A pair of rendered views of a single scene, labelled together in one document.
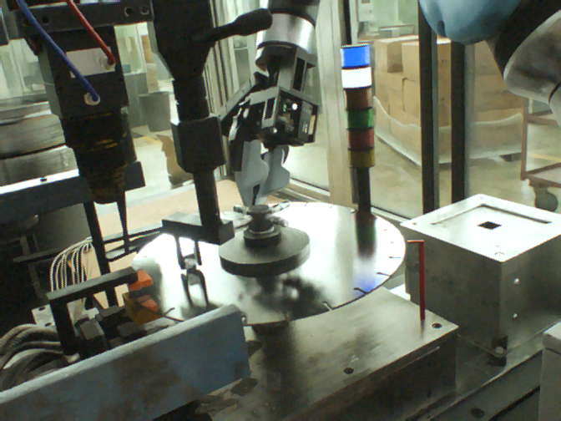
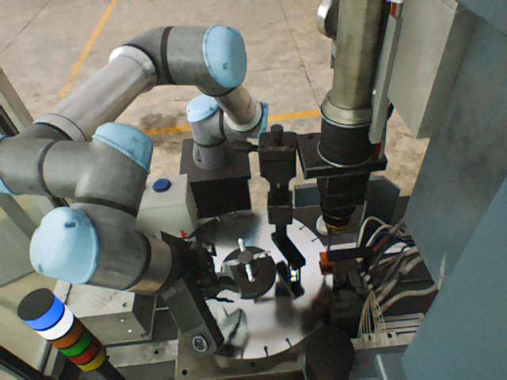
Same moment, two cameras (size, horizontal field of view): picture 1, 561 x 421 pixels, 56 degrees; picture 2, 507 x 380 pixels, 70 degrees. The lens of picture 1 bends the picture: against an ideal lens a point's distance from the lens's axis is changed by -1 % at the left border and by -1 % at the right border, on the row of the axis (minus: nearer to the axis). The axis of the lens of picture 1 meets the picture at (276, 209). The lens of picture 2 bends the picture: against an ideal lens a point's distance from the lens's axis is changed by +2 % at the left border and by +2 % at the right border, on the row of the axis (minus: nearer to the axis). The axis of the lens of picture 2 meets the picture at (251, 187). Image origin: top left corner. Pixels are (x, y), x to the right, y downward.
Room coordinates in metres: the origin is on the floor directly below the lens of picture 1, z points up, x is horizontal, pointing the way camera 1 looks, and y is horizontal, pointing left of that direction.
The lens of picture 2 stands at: (0.92, 0.24, 1.58)
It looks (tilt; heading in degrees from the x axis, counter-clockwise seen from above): 45 degrees down; 209
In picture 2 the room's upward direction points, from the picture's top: 7 degrees counter-clockwise
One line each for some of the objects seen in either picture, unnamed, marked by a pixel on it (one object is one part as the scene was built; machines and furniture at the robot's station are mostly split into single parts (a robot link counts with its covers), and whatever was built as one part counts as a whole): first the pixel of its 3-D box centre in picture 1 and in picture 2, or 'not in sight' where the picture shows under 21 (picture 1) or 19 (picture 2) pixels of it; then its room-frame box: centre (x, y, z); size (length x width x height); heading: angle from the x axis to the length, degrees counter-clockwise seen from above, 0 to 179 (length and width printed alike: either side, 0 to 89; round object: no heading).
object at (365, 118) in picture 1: (359, 117); (72, 338); (0.85, -0.15, 1.05); 0.05 x 0.04 x 0.03; 29
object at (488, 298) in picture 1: (487, 270); (110, 294); (0.70, -0.30, 0.82); 0.18 x 0.18 x 0.15; 29
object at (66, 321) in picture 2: (356, 76); (52, 319); (0.85, -0.15, 1.11); 0.05 x 0.04 x 0.03; 29
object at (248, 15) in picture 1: (224, 28); (255, 153); (0.53, 0.03, 1.21); 0.08 x 0.06 x 0.03; 119
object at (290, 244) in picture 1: (263, 240); (247, 267); (0.59, 0.02, 0.96); 0.11 x 0.11 x 0.03
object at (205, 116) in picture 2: not in sight; (208, 117); (0.10, -0.36, 0.91); 0.13 x 0.12 x 0.14; 104
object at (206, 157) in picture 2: not in sight; (211, 145); (0.10, -0.37, 0.80); 0.15 x 0.15 x 0.10
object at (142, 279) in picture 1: (105, 308); (345, 262); (0.50, 0.19, 0.95); 0.10 x 0.03 x 0.07; 119
